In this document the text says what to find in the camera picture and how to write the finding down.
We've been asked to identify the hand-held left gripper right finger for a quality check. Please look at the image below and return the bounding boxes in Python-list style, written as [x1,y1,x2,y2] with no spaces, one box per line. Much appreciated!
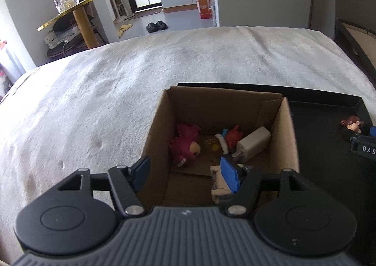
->
[220,155,318,217]

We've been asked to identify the orange-haired figurine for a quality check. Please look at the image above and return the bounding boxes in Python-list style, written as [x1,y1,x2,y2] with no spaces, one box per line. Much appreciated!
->
[206,125,246,156]

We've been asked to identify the orange carton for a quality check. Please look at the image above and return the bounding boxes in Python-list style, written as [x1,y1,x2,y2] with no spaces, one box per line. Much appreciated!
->
[196,0,212,19]

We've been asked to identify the white power strip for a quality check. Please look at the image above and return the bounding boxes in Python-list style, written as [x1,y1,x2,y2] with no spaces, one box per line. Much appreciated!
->
[43,26,80,49]

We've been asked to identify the black tray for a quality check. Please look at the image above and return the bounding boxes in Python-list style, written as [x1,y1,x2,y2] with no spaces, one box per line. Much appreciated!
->
[177,82,376,263]

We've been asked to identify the brown cardboard box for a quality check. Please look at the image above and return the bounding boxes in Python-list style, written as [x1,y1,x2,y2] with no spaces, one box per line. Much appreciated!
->
[137,86,301,206]

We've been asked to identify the white blanket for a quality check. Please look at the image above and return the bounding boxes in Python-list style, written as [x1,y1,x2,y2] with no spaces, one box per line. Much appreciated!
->
[0,25,376,266]

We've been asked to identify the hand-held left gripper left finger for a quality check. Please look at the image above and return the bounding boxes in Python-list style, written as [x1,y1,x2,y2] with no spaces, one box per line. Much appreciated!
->
[56,157,152,217]

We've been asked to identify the floral cloth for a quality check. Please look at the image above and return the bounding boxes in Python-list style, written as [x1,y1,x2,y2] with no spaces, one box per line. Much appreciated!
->
[0,40,9,96]

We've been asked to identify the white charger plug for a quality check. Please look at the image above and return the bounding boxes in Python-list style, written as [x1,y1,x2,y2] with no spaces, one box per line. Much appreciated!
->
[231,127,271,164]

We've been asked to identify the beige block figurine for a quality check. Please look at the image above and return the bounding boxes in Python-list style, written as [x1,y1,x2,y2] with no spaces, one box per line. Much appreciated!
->
[210,163,235,203]

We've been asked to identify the yellow slippers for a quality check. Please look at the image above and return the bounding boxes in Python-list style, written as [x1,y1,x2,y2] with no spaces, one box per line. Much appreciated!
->
[116,23,133,38]

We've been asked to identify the brown-haired figurine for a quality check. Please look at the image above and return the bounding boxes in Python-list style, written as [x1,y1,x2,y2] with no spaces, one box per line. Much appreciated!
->
[340,115,365,134]

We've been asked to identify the red dinosaur toy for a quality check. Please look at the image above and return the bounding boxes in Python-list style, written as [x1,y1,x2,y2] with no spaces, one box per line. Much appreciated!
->
[170,123,203,167]

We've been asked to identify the gold side table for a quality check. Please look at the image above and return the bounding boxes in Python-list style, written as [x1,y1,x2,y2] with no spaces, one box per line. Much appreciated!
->
[37,0,120,49]

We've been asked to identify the black frame with cardboard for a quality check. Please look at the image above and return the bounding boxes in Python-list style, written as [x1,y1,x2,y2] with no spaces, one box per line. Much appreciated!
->
[335,18,376,79]

